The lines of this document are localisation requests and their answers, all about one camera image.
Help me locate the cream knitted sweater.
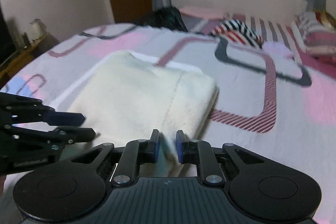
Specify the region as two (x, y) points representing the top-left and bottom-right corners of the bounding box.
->
(54, 51), (218, 177)

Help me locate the patterned pink grey bedsheet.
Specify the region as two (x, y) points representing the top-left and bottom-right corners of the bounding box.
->
(2, 24), (335, 223)

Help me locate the light purple folded cloth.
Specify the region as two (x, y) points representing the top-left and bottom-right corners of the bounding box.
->
(261, 41), (302, 68)

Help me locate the colourful cartoon cushion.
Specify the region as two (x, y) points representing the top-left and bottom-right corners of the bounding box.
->
(315, 11), (336, 31)

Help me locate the wooden bedside table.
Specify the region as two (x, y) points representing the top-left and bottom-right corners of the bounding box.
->
(1, 34), (59, 88)

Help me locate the striped red black garment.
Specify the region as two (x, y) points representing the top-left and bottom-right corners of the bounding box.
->
(210, 19), (264, 49)

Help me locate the striped pink pillow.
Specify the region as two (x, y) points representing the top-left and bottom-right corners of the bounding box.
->
(293, 10), (335, 57)

